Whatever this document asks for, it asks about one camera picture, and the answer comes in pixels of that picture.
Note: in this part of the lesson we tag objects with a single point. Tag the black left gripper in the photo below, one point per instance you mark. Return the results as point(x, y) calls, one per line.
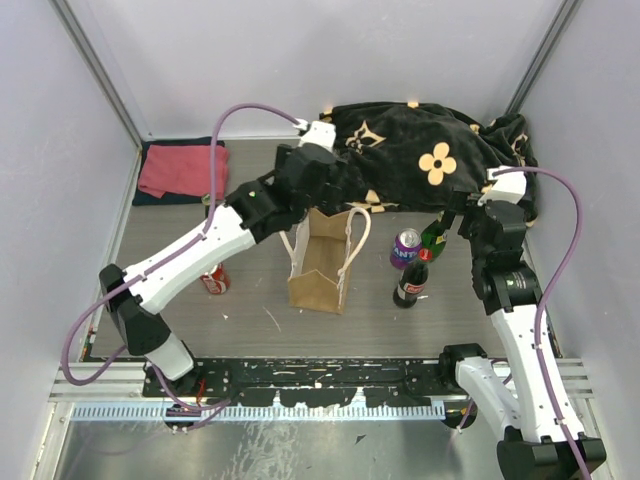
point(332, 199)

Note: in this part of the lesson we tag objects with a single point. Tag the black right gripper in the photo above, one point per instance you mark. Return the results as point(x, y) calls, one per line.
point(464, 203)

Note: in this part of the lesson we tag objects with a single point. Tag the brown canvas bag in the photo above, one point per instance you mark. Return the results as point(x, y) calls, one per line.
point(321, 258)

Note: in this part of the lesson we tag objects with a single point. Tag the dark cola bottle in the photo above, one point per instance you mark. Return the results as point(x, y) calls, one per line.
point(413, 280)

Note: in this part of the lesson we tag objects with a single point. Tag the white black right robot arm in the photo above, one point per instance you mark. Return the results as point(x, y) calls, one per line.
point(539, 435)

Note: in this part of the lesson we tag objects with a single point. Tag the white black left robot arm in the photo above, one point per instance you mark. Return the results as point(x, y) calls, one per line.
point(303, 177)

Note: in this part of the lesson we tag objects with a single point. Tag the purple soda can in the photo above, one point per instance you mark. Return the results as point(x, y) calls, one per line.
point(406, 246)

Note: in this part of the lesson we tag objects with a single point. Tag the black floral blanket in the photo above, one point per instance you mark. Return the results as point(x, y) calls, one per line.
point(416, 154)

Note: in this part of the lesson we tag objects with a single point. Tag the red soda can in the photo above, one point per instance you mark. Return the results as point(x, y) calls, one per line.
point(216, 281)

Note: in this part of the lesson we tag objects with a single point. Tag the red folded cloth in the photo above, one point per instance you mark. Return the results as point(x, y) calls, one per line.
point(183, 170)

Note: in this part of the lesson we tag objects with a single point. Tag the dark navy folded cloth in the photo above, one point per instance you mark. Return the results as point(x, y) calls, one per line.
point(144, 199)

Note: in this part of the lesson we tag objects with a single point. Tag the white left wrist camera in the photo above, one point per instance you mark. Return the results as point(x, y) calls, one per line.
point(316, 132)

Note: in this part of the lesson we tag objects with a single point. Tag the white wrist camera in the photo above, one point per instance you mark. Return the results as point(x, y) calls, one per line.
point(504, 186)
point(316, 132)

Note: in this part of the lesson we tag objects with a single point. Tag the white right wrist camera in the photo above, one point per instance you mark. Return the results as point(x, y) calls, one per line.
point(504, 186)

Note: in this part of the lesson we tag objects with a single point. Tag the white slotted cable duct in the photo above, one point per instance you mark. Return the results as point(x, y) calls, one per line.
point(155, 411)

